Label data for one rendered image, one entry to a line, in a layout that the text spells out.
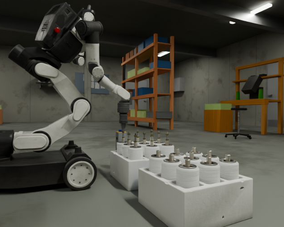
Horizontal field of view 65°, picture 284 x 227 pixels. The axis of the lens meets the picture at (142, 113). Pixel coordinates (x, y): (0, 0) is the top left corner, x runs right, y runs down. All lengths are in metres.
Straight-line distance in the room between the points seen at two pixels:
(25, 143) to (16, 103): 9.17
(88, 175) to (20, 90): 9.44
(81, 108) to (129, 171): 0.55
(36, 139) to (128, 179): 0.63
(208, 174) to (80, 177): 0.79
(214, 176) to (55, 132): 1.06
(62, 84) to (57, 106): 9.11
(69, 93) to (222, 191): 1.14
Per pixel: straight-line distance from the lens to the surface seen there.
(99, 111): 11.01
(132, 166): 1.39
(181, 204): 0.93
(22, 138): 1.58
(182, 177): 0.95
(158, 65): 5.91
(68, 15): 1.66
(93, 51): 1.55
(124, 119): 1.62
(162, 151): 1.53
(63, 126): 1.62
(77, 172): 1.45
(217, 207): 1.04
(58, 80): 1.60
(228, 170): 1.10
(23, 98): 10.72
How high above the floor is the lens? 0.48
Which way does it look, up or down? 1 degrees down
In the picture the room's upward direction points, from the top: straight up
